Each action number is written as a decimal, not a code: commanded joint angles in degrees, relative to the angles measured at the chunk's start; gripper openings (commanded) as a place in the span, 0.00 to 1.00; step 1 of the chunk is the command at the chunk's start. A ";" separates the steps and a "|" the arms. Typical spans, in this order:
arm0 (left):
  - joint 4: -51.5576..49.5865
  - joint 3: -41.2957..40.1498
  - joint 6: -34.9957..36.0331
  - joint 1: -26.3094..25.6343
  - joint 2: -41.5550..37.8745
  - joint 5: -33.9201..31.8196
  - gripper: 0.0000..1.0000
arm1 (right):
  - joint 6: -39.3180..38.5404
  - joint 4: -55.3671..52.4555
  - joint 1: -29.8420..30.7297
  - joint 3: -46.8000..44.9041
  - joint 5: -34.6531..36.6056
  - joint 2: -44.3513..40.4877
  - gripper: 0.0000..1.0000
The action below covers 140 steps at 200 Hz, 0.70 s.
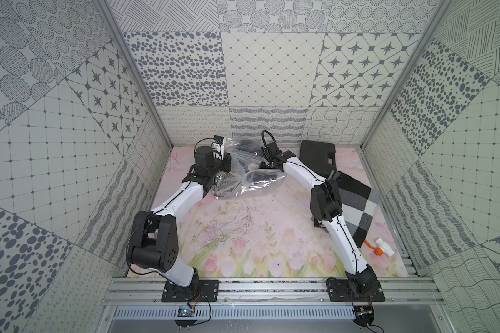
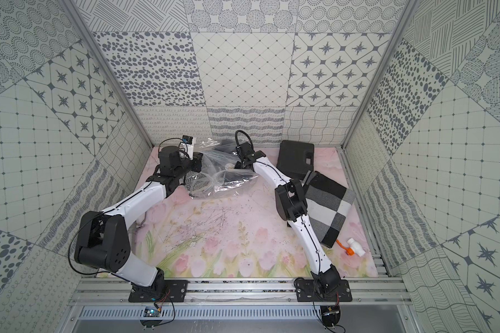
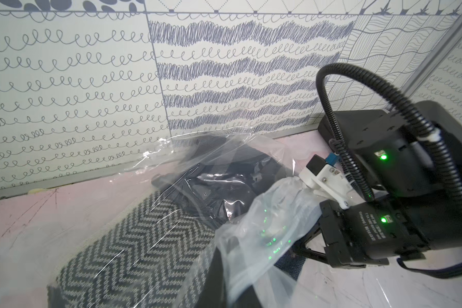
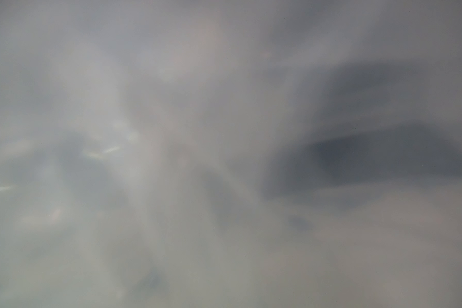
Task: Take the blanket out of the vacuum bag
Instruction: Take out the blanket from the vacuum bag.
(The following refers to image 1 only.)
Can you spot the right black circuit module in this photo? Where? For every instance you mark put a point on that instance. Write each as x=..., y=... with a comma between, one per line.
x=364, y=315

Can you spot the black plastic tool case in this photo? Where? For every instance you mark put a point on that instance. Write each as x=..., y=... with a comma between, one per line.
x=320, y=157

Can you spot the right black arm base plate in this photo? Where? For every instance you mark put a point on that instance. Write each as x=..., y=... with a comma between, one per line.
x=361, y=287

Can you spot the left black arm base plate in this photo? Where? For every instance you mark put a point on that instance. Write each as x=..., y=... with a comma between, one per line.
x=198, y=290

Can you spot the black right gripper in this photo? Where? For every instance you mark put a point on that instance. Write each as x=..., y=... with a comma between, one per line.
x=264, y=164

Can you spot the black white checkered blanket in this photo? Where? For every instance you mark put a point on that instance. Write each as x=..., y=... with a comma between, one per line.
x=359, y=203

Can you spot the orange white plastic tool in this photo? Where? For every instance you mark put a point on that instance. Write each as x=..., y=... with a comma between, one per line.
x=381, y=247

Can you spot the black white herringbone knit blanket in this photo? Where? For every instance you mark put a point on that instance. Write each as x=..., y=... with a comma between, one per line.
x=229, y=185

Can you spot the aluminium mounting rail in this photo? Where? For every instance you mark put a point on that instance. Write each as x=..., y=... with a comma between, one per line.
x=282, y=291

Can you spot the left green circuit board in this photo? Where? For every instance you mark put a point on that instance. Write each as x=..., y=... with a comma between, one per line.
x=185, y=317

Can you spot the dark grey blanket in bag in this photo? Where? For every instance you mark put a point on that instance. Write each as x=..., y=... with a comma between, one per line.
x=245, y=152

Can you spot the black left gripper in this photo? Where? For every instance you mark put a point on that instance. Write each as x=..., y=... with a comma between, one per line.
x=226, y=162

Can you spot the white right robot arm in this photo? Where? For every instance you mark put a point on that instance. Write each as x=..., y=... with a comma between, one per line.
x=326, y=208

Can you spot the clear plastic vacuum bag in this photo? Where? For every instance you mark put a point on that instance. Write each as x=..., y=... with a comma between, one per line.
x=251, y=192

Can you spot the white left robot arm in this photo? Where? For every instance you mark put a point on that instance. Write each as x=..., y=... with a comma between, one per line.
x=154, y=243

